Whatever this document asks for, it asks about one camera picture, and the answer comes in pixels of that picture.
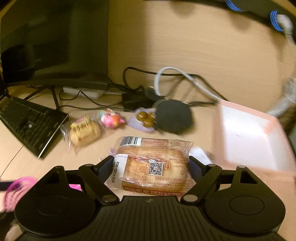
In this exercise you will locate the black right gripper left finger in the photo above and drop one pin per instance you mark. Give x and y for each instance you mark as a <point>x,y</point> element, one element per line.
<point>94,178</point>

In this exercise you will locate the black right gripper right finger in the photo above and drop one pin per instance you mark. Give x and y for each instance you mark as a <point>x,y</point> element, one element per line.
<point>205,176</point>

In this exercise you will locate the packaged bread loaf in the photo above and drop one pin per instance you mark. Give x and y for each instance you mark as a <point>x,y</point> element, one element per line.
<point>151,166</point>

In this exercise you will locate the small yellow packaged bread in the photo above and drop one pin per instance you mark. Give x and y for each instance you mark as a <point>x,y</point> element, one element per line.
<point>81,131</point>

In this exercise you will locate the pink pig toy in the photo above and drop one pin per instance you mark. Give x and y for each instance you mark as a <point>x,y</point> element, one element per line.
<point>111,119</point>

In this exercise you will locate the black plush toy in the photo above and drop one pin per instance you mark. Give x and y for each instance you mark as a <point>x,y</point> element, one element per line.
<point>172,116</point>

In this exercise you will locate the pink plastic mesh ball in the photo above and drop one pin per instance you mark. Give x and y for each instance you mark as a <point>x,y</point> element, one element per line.
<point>14,191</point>

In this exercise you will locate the pink cardboard box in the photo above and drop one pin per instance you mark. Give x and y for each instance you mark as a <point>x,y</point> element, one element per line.
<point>246,137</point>

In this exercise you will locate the black keyboard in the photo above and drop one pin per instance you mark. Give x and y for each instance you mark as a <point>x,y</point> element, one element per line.
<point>32,124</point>

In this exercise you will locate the white power strip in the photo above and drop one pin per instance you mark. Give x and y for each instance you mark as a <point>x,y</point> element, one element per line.
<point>91,93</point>

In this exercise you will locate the black power adapter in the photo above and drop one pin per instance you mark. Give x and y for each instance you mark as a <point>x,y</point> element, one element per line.
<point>133,101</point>

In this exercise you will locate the black computer monitor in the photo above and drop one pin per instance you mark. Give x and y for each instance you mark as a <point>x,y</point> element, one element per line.
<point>56,43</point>

